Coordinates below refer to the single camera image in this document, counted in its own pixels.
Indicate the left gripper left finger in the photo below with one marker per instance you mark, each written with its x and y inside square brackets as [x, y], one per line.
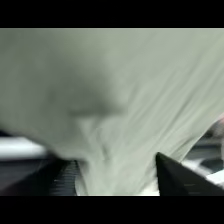
[56, 180]

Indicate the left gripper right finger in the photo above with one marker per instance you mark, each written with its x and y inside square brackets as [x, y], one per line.
[180, 180]

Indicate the pale green shirt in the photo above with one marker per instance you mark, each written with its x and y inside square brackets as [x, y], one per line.
[133, 86]

